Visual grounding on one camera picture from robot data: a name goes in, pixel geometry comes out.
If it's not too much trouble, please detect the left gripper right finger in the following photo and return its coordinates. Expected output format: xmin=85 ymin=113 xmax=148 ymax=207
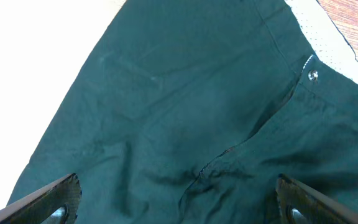
xmin=275 ymin=174 xmax=358 ymax=224

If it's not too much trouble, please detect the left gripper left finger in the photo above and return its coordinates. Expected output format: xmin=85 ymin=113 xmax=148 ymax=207
xmin=0 ymin=173 xmax=82 ymax=224

